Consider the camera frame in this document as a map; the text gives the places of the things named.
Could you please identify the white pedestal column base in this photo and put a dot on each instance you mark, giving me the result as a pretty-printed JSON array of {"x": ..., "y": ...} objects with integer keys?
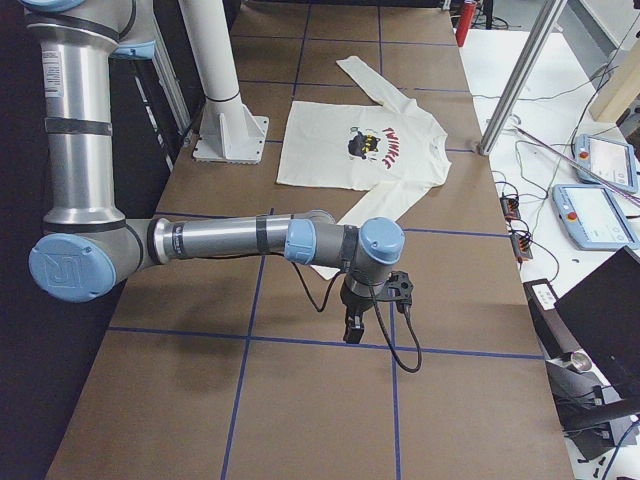
[{"x": 228, "y": 132}]

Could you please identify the aluminium frame post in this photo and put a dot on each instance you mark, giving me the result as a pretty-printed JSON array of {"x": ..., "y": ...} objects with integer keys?
[{"x": 536, "y": 40}]

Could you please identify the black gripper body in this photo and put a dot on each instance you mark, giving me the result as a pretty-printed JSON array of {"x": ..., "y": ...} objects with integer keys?
[{"x": 353, "y": 303}]

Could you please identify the black box with white label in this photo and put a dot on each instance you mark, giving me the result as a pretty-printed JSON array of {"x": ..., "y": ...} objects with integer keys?
[{"x": 551, "y": 330}]

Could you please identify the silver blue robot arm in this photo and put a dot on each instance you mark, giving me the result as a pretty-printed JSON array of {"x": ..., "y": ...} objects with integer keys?
[{"x": 89, "y": 245}]

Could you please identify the red fire extinguisher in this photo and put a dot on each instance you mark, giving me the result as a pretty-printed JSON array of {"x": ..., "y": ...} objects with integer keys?
[{"x": 467, "y": 12}]

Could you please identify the orange black connector box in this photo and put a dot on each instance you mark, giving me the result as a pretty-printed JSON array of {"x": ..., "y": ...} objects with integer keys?
[
  {"x": 510, "y": 207},
  {"x": 521, "y": 245}
]

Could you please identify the near orange black connector box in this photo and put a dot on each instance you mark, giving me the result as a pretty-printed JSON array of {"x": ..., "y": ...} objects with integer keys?
[{"x": 521, "y": 245}]

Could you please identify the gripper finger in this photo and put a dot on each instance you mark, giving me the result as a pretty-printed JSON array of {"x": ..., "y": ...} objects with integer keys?
[
  {"x": 356, "y": 333},
  {"x": 348, "y": 334}
]

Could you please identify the far orange black connector box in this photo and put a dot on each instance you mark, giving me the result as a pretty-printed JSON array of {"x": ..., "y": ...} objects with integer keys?
[{"x": 510, "y": 207}]

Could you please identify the black monitor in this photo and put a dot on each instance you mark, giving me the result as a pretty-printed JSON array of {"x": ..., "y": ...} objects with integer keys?
[{"x": 602, "y": 313}]

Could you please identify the teach pendant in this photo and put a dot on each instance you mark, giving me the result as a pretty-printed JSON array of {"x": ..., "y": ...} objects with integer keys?
[
  {"x": 611, "y": 160},
  {"x": 592, "y": 218}
]

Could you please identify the cream long sleeve cat shirt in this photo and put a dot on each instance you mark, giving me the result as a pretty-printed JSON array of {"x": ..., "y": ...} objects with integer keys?
[{"x": 393, "y": 151}]

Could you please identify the small metal cup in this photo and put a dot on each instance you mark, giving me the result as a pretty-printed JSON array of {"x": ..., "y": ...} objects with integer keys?
[{"x": 579, "y": 362}]

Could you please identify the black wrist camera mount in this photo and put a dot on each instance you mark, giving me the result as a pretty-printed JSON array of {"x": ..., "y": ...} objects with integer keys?
[{"x": 397, "y": 289}]

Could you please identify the far teach pendant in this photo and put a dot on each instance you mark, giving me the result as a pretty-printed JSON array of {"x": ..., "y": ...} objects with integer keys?
[{"x": 611, "y": 160}]

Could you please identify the wooden board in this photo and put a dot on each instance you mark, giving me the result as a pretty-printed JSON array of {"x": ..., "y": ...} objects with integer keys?
[{"x": 623, "y": 88}]

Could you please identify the near teach pendant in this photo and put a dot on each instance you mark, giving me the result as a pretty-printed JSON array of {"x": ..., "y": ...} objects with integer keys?
[{"x": 592, "y": 218}]

